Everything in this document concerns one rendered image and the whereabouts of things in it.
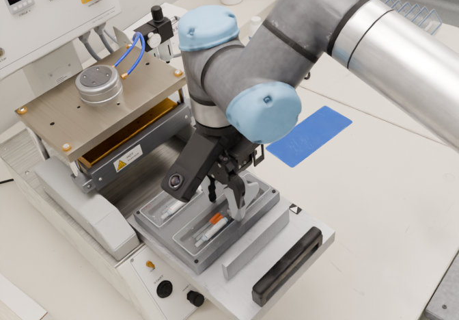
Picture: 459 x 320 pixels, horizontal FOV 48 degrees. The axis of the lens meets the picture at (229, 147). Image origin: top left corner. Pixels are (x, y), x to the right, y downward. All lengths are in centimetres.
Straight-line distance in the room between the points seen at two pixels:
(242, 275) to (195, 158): 22
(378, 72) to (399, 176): 76
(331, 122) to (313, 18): 85
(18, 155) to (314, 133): 71
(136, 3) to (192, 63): 115
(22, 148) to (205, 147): 58
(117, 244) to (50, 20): 43
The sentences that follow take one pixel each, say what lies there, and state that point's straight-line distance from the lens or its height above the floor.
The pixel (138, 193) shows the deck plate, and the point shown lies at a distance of 103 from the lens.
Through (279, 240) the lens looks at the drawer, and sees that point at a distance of 87.
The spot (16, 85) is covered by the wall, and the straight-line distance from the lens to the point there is 159.
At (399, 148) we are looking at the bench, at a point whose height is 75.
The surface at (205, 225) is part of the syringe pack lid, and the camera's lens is 86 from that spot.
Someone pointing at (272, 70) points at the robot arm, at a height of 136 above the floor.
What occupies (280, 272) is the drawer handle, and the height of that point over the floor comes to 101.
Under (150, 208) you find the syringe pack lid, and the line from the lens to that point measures 90.
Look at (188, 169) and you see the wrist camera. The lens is 73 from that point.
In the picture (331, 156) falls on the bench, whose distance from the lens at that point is 130.
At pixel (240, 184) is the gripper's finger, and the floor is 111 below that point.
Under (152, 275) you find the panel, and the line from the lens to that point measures 99.
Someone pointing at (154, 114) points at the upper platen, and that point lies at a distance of 99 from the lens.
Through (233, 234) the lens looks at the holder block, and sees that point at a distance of 86.
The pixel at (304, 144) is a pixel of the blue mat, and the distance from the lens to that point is 132.
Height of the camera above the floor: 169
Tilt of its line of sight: 45 degrees down
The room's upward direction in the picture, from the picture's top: 8 degrees counter-clockwise
